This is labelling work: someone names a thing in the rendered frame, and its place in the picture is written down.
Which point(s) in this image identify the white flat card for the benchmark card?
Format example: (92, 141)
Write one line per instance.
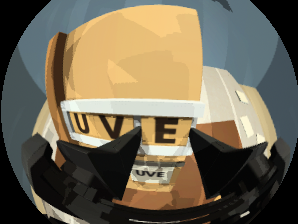
(260, 139)
(246, 125)

